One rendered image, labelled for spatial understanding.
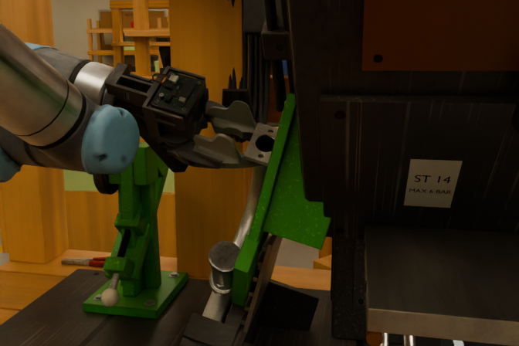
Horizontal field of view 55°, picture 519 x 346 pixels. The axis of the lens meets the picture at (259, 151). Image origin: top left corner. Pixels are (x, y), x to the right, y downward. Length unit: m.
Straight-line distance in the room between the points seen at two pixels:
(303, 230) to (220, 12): 0.49
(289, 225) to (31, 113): 0.29
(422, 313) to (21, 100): 0.38
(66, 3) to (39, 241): 10.83
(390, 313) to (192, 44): 0.68
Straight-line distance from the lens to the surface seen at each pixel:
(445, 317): 0.38
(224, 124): 0.65
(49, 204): 1.16
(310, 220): 0.55
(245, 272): 0.54
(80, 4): 11.72
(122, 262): 0.83
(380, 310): 0.38
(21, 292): 1.06
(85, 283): 1.01
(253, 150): 0.61
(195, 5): 0.94
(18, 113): 0.50
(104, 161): 0.54
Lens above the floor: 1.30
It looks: 10 degrees down
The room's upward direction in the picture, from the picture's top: straight up
